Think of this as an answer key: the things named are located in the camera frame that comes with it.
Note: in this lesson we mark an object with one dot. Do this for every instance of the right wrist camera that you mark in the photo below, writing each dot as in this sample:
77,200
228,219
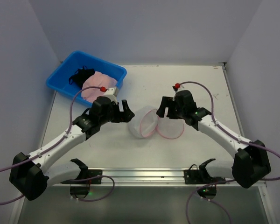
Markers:
178,89

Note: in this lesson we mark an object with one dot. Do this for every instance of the base mount plate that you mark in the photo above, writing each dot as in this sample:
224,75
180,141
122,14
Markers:
192,175
93,175

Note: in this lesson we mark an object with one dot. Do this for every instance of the aluminium rail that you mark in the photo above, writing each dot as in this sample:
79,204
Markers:
149,176

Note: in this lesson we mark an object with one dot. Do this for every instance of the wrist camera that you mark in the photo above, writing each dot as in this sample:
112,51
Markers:
178,89
112,93

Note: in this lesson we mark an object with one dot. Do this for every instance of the blue plastic bin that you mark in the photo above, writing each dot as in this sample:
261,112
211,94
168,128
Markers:
59,79

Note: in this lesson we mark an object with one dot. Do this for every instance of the pink bra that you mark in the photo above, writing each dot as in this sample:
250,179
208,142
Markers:
97,79

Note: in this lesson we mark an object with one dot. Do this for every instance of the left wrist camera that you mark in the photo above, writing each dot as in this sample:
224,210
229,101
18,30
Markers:
112,93

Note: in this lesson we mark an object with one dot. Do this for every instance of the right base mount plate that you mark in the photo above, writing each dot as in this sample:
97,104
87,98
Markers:
192,175

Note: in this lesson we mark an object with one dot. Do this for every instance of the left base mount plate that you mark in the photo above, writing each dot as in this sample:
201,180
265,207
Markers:
93,175

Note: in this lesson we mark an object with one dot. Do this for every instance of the white mesh laundry bag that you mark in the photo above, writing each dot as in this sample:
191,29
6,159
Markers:
146,122

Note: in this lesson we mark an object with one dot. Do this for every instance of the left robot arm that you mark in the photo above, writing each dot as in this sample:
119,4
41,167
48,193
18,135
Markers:
32,173

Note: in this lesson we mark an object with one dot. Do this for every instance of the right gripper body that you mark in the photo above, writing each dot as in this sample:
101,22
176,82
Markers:
169,108

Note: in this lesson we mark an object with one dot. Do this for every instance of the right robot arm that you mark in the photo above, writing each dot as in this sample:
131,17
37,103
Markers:
250,162

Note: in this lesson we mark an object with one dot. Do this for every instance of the black bra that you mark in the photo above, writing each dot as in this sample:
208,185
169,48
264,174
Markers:
80,76

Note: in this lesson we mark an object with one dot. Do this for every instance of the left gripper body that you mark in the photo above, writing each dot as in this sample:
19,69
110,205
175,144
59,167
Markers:
119,113

